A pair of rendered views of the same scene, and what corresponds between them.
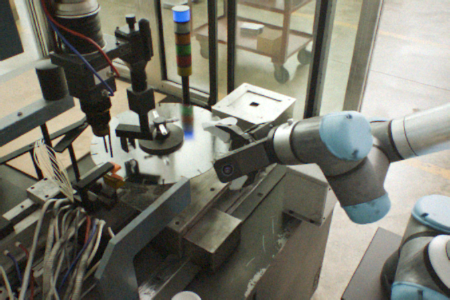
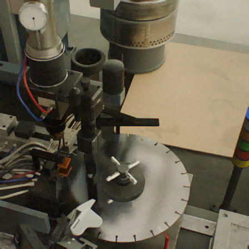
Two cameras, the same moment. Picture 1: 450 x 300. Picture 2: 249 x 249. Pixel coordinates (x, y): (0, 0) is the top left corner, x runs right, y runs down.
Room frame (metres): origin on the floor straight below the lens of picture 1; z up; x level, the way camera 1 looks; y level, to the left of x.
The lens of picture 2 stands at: (0.66, -0.45, 1.78)
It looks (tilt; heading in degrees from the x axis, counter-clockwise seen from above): 45 degrees down; 72
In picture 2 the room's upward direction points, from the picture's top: 1 degrees clockwise
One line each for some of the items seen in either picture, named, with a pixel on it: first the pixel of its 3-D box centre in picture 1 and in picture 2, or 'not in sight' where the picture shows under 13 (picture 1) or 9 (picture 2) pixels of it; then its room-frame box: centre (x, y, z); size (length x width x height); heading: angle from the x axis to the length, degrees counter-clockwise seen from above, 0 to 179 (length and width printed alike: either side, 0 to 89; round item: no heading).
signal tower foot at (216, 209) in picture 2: not in sight; (225, 207); (1.15, 0.12, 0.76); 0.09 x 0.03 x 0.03; 146
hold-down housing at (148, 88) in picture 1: (136, 66); (87, 117); (0.78, 0.17, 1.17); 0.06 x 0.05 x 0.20; 137
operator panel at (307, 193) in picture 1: (327, 167); not in sight; (0.90, -0.27, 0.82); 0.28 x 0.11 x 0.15; 146
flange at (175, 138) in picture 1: (161, 134); (123, 178); (0.85, 0.15, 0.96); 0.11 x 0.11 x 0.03
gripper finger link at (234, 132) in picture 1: (233, 136); (67, 229); (0.69, -0.02, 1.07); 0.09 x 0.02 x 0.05; 45
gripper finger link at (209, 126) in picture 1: (223, 124); (89, 217); (0.74, 0.00, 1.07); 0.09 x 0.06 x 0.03; 45
